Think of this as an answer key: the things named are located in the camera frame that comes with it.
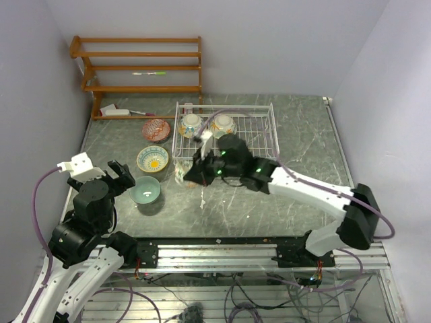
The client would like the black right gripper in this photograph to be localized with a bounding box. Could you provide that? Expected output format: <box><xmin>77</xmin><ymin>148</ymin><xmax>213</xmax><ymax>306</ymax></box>
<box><xmin>184</xmin><ymin>145</ymin><xmax>242</xmax><ymax>187</ymax></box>

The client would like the orange floral bowl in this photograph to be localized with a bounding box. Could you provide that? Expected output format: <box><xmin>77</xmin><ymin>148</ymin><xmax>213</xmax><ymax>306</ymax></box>
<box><xmin>174</xmin><ymin>160</ymin><xmax>197</xmax><ymax>188</ymax></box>
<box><xmin>209</xmin><ymin>114</ymin><xmax>237</xmax><ymax>139</ymax></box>
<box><xmin>178</xmin><ymin>113</ymin><xmax>203</xmax><ymax>139</ymax></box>

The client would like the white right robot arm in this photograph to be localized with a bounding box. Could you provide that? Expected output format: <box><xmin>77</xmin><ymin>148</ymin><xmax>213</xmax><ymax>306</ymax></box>
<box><xmin>183</xmin><ymin>131</ymin><xmax>380</xmax><ymax>266</ymax></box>

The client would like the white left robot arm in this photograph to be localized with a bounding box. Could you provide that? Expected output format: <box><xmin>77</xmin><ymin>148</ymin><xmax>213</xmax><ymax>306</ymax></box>
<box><xmin>15</xmin><ymin>153</ymin><xmax>137</xmax><ymax>322</ymax></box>

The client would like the wooden shelf rack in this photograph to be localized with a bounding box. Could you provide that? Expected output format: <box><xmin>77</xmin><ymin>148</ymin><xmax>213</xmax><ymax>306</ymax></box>
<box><xmin>69</xmin><ymin>35</ymin><xmax>203</xmax><ymax>120</ymax></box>

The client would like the plain light teal bowl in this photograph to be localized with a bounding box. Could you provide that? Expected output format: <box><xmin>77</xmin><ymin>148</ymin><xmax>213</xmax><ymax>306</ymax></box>
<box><xmin>129</xmin><ymin>176</ymin><xmax>161</xmax><ymax>205</ymax></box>

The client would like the blue yellow patterned bowl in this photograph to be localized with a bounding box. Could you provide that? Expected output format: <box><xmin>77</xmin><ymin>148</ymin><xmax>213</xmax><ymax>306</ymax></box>
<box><xmin>136</xmin><ymin>145</ymin><xmax>169</xmax><ymax>173</ymax></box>

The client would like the red patterned bowl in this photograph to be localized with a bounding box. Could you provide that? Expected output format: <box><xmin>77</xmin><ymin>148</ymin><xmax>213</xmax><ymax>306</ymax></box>
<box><xmin>141</xmin><ymin>118</ymin><xmax>170</xmax><ymax>143</ymax></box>

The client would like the small red white card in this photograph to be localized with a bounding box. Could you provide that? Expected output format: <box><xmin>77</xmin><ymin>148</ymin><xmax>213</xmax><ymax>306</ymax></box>
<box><xmin>183</xmin><ymin>103</ymin><xmax>193</xmax><ymax>114</ymax></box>

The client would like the white red box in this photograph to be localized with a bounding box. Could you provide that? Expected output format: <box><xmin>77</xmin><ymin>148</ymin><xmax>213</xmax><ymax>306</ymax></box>
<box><xmin>100</xmin><ymin>104</ymin><xmax>131</xmax><ymax>117</ymax></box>

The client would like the pink white pen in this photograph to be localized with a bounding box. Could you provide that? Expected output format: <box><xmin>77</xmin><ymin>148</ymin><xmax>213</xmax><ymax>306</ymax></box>
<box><xmin>130</xmin><ymin>110</ymin><xmax>155</xmax><ymax>116</ymax></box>

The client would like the green white pen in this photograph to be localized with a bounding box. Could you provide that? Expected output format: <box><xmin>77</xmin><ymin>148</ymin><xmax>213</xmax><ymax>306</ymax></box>
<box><xmin>132</xmin><ymin>71</ymin><xmax>166</xmax><ymax>76</ymax></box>

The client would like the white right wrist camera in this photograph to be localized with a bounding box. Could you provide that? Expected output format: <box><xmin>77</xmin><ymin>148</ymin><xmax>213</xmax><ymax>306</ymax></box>
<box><xmin>193</xmin><ymin>130</ymin><xmax>213</xmax><ymax>161</ymax></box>

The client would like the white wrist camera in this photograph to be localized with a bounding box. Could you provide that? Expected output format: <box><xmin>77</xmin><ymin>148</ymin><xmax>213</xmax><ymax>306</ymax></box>
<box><xmin>193</xmin><ymin>130</ymin><xmax>213</xmax><ymax>161</ymax></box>
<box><xmin>57</xmin><ymin>152</ymin><xmax>106</xmax><ymax>183</ymax></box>

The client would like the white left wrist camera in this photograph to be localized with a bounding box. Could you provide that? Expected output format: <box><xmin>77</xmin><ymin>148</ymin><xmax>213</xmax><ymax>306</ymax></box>
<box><xmin>57</xmin><ymin>152</ymin><xmax>106</xmax><ymax>183</ymax></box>

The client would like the white wire dish rack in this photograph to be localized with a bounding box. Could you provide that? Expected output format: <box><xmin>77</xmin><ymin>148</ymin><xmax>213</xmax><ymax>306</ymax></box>
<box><xmin>172</xmin><ymin>104</ymin><xmax>279</xmax><ymax>162</ymax></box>

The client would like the loose purple floor cable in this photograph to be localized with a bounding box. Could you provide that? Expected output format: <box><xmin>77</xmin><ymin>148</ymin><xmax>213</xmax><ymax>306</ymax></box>
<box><xmin>77</xmin><ymin>271</ymin><xmax>162</xmax><ymax>323</ymax></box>

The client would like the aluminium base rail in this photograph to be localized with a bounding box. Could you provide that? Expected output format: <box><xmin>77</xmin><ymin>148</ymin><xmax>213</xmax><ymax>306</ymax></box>
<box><xmin>140</xmin><ymin>243</ymin><xmax>391</xmax><ymax>273</ymax></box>

